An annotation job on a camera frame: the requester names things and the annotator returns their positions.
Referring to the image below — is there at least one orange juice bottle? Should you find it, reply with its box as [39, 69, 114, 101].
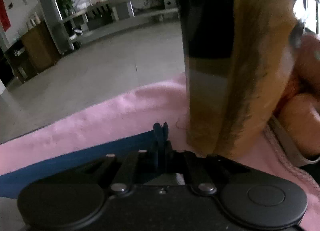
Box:
[177, 0, 303, 158]

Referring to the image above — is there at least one black fruit tray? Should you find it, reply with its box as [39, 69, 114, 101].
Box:
[268, 115, 319, 167]

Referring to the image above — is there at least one grey blue waffle sweater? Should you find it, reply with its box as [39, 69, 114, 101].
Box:
[1, 131, 155, 198]

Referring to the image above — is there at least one large red apple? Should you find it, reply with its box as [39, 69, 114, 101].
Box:
[293, 33, 319, 96]

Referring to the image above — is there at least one brown wooden cabinet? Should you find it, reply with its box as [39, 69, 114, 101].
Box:
[21, 21, 61, 73]

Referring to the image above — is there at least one pink dog print blanket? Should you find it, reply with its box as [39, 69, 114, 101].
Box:
[0, 73, 320, 231]

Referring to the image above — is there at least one left grey tower speaker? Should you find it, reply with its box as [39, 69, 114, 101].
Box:
[39, 0, 72, 55]

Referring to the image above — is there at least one red wall couplet banner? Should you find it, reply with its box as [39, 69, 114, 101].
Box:
[0, 0, 11, 31]

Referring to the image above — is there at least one potted green plant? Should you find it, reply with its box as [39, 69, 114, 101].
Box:
[61, 0, 75, 18]

